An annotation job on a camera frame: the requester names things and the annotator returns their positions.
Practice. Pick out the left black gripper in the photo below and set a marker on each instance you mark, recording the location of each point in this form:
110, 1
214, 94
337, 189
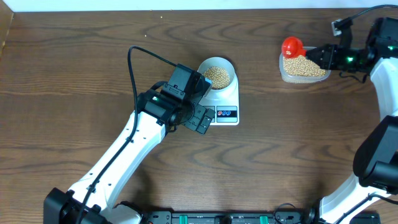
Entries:
193, 122

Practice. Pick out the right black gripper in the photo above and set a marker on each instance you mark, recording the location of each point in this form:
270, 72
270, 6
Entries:
328, 62

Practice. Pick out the red plastic measuring scoop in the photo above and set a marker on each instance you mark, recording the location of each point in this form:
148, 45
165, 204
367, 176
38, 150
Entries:
292, 47

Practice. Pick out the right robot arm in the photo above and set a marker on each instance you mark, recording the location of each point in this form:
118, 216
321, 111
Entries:
374, 175

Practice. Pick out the white digital kitchen scale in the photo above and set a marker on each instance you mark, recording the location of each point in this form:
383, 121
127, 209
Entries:
225, 104

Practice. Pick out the soybeans in bowl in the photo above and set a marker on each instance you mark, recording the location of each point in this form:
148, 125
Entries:
219, 77

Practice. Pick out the grey round bowl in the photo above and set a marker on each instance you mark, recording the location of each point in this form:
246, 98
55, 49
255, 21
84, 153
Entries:
218, 62

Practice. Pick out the clear plastic container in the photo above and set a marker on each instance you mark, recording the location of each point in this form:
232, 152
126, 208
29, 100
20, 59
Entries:
297, 79

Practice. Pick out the soybeans in container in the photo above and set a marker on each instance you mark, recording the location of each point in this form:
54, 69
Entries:
300, 66

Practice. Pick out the cardboard panel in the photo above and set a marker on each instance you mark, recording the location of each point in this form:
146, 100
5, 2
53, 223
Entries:
6, 17

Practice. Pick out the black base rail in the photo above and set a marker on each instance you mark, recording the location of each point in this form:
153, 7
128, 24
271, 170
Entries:
167, 217

